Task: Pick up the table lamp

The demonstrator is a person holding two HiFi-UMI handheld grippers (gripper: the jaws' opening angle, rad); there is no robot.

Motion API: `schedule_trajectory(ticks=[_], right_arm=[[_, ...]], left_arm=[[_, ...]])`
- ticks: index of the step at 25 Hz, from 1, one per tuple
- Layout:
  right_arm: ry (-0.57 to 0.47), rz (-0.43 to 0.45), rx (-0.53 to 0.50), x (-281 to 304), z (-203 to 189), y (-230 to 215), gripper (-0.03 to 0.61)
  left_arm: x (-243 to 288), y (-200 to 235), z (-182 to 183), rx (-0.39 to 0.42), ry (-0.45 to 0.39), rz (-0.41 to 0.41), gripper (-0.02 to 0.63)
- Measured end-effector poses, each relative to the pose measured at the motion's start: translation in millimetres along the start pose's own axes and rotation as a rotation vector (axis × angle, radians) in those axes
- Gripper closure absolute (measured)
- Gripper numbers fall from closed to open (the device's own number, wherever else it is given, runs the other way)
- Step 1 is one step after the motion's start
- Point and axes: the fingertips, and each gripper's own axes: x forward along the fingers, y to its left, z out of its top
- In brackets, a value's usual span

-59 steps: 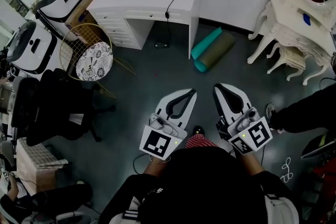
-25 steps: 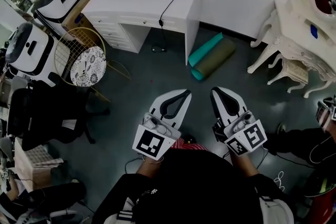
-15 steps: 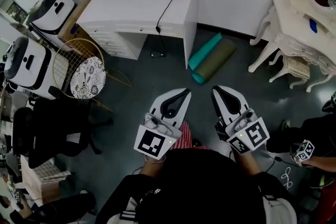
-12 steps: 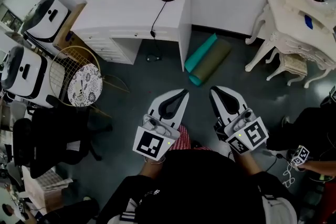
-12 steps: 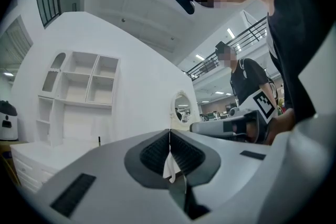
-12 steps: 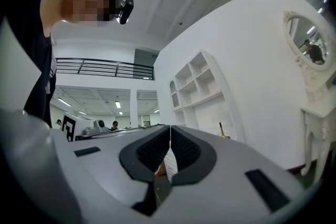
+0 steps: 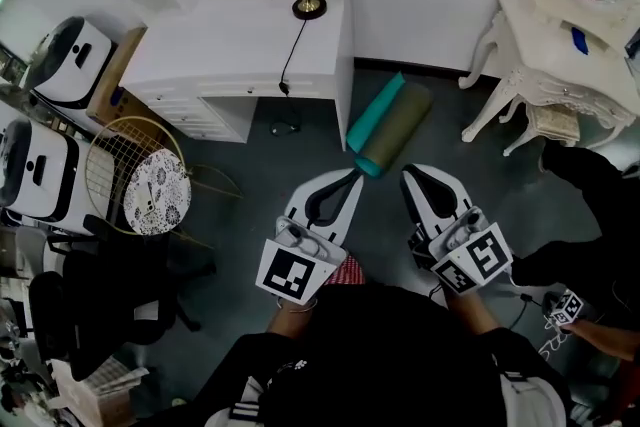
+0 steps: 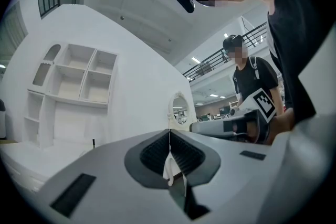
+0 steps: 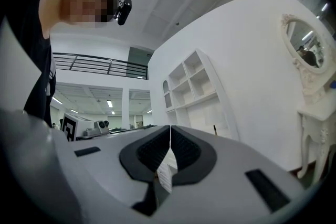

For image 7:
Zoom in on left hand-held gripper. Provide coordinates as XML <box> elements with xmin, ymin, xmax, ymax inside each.
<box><xmin>255</xmin><ymin>167</ymin><xmax>365</xmax><ymax>307</ymax></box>

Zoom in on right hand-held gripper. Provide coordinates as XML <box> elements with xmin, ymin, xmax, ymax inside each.
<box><xmin>400</xmin><ymin>163</ymin><xmax>514</xmax><ymax>299</ymax></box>

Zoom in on person's left forearm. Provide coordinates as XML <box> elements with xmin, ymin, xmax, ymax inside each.
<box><xmin>267</xmin><ymin>297</ymin><xmax>320</xmax><ymax>337</ymax></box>

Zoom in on person's right forearm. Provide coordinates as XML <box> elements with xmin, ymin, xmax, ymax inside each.
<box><xmin>442</xmin><ymin>289</ymin><xmax>501</xmax><ymax>337</ymax></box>

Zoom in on white desk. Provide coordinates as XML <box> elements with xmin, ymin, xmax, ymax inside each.
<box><xmin>119</xmin><ymin>0</ymin><xmax>355</xmax><ymax>151</ymax></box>

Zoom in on red checked garment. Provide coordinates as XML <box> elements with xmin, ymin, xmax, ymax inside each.
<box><xmin>324</xmin><ymin>254</ymin><xmax>369</xmax><ymax>286</ymax></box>

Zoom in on white ornate stool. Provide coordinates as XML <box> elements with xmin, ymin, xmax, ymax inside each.
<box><xmin>502</xmin><ymin>102</ymin><xmax>584</xmax><ymax>156</ymax></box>

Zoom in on person's black shirt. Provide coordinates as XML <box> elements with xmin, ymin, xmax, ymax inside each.
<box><xmin>189</xmin><ymin>282</ymin><xmax>581</xmax><ymax>427</ymax></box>

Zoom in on floral round seat cushion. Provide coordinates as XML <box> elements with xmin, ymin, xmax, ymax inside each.
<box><xmin>123</xmin><ymin>149</ymin><xmax>193</xmax><ymax>236</ymax></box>

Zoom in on white remote control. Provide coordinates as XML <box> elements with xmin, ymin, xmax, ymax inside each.
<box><xmin>141</xmin><ymin>182</ymin><xmax>157</xmax><ymax>217</ymax></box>

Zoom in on white ornate dressing table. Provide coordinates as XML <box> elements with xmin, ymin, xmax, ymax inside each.
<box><xmin>459</xmin><ymin>0</ymin><xmax>640</xmax><ymax>151</ymax></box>

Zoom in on blue item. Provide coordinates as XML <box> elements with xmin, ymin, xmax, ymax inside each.
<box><xmin>571</xmin><ymin>27</ymin><xmax>590</xmax><ymax>56</ymax></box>

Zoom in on black office chair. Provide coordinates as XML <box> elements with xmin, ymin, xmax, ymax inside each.
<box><xmin>27</xmin><ymin>214</ymin><xmax>216</xmax><ymax>381</ymax></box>

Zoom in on brown cardboard box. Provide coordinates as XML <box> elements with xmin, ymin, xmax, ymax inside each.
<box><xmin>87</xmin><ymin>25</ymin><xmax>151</xmax><ymax>126</ymax></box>

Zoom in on white and black appliance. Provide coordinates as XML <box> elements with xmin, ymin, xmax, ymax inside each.
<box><xmin>29</xmin><ymin>16</ymin><xmax>119</xmax><ymax>109</ymax></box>
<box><xmin>0</xmin><ymin>117</ymin><xmax>94</xmax><ymax>224</ymax></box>

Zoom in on beige woven storage box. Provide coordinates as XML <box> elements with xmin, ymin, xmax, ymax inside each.
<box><xmin>49</xmin><ymin>357</ymin><xmax>151</xmax><ymax>427</ymax></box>

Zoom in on thin gold bracelet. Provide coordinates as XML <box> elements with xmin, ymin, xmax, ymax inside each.
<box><xmin>287</xmin><ymin>297</ymin><xmax>320</xmax><ymax>315</ymax></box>

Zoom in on thin black cable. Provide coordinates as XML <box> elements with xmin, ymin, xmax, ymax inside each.
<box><xmin>269</xmin><ymin>17</ymin><xmax>310</xmax><ymax>136</ymax></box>

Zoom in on white rope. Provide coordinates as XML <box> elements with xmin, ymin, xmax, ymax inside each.
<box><xmin>538</xmin><ymin>314</ymin><xmax>572</xmax><ymax>357</ymax></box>

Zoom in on gold wire chair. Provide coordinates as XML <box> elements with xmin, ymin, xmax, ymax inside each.
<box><xmin>84</xmin><ymin>115</ymin><xmax>244</xmax><ymax>249</ymax></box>

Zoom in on white backpack straps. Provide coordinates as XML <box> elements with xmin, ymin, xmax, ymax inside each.
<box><xmin>229</xmin><ymin>357</ymin><xmax>569</xmax><ymax>427</ymax></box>

